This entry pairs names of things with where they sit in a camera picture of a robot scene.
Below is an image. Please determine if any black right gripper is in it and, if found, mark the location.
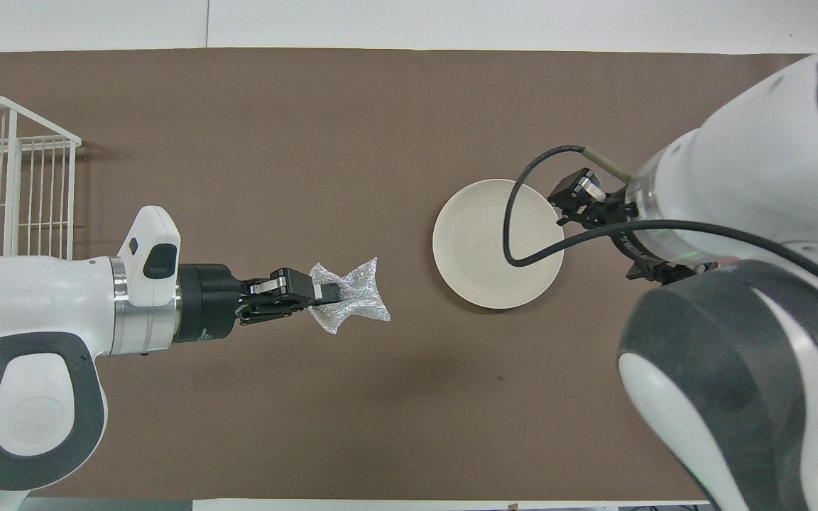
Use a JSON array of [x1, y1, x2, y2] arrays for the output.
[[547, 168, 719, 285]]

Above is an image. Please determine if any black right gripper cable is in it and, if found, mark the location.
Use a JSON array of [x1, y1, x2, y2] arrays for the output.
[[503, 145, 818, 320]]

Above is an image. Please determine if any cream round plate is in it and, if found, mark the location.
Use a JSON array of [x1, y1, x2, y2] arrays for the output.
[[432, 179, 565, 310]]

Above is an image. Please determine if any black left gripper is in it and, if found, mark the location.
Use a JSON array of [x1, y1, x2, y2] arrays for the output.
[[179, 263, 343, 344]]

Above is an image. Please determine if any brown table mat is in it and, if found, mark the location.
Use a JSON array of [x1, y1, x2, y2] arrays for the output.
[[0, 48, 811, 501]]

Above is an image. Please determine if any silver mesh sponge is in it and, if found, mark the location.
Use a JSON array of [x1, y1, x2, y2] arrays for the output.
[[307, 256, 391, 336]]

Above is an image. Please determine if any white wire dish rack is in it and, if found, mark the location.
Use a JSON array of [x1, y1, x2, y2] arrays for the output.
[[0, 95, 82, 260]]

